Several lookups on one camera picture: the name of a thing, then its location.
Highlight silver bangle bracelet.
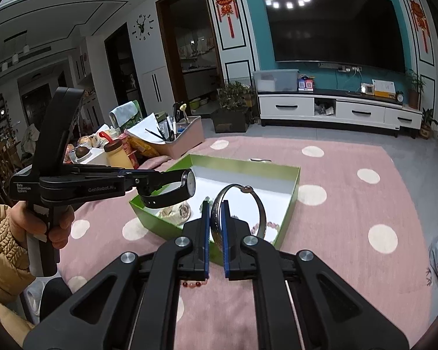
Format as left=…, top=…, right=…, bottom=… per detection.
left=209, top=183, right=267, bottom=254

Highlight black strap wristwatch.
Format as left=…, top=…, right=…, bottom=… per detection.
left=140, top=168, right=196, bottom=209

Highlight cream chunky wristwatch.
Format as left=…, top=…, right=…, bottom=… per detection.
left=157, top=202, right=191, bottom=226

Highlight pink crystal bead bracelet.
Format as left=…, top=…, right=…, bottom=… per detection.
left=251, top=221, right=282, bottom=239

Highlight tan knitted sleeve forearm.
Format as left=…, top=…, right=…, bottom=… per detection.
left=0, top=205, right=34, bottom=346

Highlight person's left hand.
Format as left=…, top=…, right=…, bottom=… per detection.
left=9, top=202, right=75, bottom=250

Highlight yellow snack bag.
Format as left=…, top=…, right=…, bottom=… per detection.
left=128, top=137, right=160, bottom=158

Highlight white paper sheets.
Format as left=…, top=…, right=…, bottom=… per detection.
left=126, top=113, right=165, bottom=145

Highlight pink desk organizer tray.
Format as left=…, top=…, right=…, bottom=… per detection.
left=148, top=116, right=205, bottom=159

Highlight green gift box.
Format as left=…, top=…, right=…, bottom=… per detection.
left=128, top=153, right=302, bottom=266

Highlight potted green plant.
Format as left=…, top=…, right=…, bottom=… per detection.
left=211, top=81, right=256, bottom=134

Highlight clear plastic storage bin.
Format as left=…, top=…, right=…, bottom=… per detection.
left=253, top=69, right=299, bottom=92

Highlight white TV cabinet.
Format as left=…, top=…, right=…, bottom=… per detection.
left=258, top=92, right=423, bottom=132

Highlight red chinese knot decoration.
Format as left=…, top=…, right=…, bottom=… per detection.
left=215, top=0, right=240, bottom=39

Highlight right red chinese knot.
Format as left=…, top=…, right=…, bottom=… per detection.
left=410, top=0, right=430, bottom=54

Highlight deer wall clock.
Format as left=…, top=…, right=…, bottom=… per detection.
left=132, top=14, right=154, bottom=40

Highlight black wall television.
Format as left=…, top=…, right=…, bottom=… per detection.
left=264, top=0, right=405, bottom=73

